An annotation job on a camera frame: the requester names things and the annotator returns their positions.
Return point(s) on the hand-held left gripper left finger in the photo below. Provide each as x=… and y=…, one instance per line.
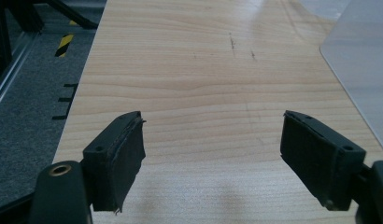
x=115, y=168

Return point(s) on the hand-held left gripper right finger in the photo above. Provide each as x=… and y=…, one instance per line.
x=320, y=161

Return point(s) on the black floor tape marks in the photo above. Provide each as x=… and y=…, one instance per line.
x=65, y=101

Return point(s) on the translucent plastic mat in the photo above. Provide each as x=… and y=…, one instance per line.
x=361, y=59

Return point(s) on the yellow black striped floor tape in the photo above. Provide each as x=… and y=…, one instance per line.
x=64, y=43

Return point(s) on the black metal stand frame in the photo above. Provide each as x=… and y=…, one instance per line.
x=21, y=25

